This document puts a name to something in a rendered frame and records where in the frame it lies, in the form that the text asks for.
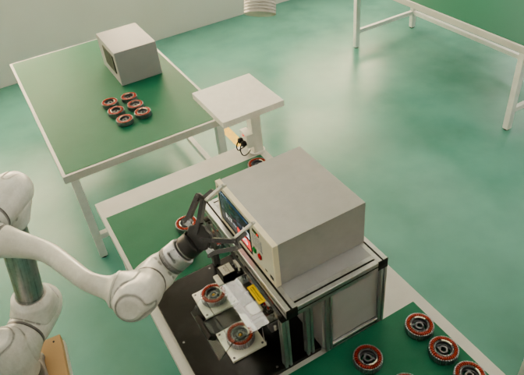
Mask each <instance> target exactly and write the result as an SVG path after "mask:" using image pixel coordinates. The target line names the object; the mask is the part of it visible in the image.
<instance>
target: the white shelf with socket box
mask: <svg viewBox="0 0 524 375"><path fill-rule="evenodd" d="M192 95H193V99H194V100H195V101H196V102H197V103H198V104H199V105H200V106H201V107H202V108H203V109H204V110H205V111H206V112H207V113H208V114H209V115H210V116H211V117H212V118H213V119H214V120H215V121H216V122H217V123H218V124H219V125H220V126H221V127H222V128H223V129H225V128H228V127H230V126H233V125H235V124H238V123H241V122H244V121H246V122H247V128H246V127H245V128H242V129H240V130H239V131H240V138H238V139H237V140H238V142H237V144H236V149H237V150H238V148H237V145H238V143H241V146H240V149H239V150H240V153H241V155H242V156H246V155H247V154H248V153H250V154H252V155H260V154H262V153H264V152H265V147H264V146H263V140H262V133H261V125H260V115H262V114H264V113H267V112H269V111H272V110H275V109H277V108H280V107H282V106H284V100H283V99H281V98H280V97H279V96H278V95H277V94H275V93H274V92H273V91H272V90H270V89H269V88H267V87H266V86H264V85H263V84H262V83H261V82H260V81H259V80H257V79H256V78H254V77H253V76H252V75H250V74H249V73H248V74H246V75H243V76H239V77H236V78H234V79H232V80H228V81H225V82H223V83H219V84H217V85H214V86H212V87H208V88H205V89H202V90H199V91H197V92H194V93H192ZM241 147H242V148H241ZM244 147H247V148H248V149H249V150H248V151H249V152H248V153H247V154H245V155H243V154H242V151H241V149H243V148H244Z"/></svg>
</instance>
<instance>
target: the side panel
mask: <svg viewBox="0 0 524 375"><path fill-rule="evenodd" d="M387 268H388V267H385V268H383V269H381V270H379V271H377V272H376V273H374V274H372V275H370V276H368V277H367V278H364V279H363V280H361V281H359V282H357V283H355V284H354V285H351V286H350V287H348V288H346V289H344V290H342V291H341V292H339V293H337V294H335V295H333V296H332V297H330V298H328V299H325V300H324V334H325V351H326V352H328V351H329V349H333V348H335V347H336V346H338V345H340V344H341V343H343V342H345V341H347V340H349V339H350V338H352V337H353V336H355V335H357V334H358V333H360V332H362V331H364V330H366V329H367V328H368V327H371V326H372V325H374V324H375V323H377V322H379V321H380V320H383V313H384V296H385V286H386V277H387Z"/></svg>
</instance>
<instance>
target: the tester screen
mask: <svg viewBox="0 0 524 375"><path fill-rule="evenodd" d="M219 198H220V202H221V210H222V215H223V214H224V216H226V215H225V212H226V214H227V215H228V216H229V217H230V218H231V219H232V223H231V222H230V223H231V224H232V225H233V227H234V228H235V229H236V231H237V233H238V229H237V227H238V228H239V230H240V231H241V228H240V227H239V226H238V225H237V224H236V219H237V221H238V222H239V223H240V224H241V226H243V227H244V228H245V227H246V226H247V225H248V223H247V222H246V221H245V220H244V219H243V217H242V216H241V215H240V214H239V212H238V211H237V210H236V209H235V208H234V207H233V206H232V205H231V203H230V202H229V201H228V200H227V199H226V197H225V196H224V195H223V194H222V192H221V191H220V192H219ZM224 216H223V218H224ZM227 219H228V218H227ZM225 220H226V219H225ZM226 221H227V220H226ZM228 224H229V223H228ZM229 225H230V224H229ZM230 226H231V225H230ZM231 227H232V226H231ZM233 227H232V229H233ZM233 230H234V229H233ZM234 231H235V230H234ZM236 231H235V233H236ZM237 233H236V234H237Z"/></svg>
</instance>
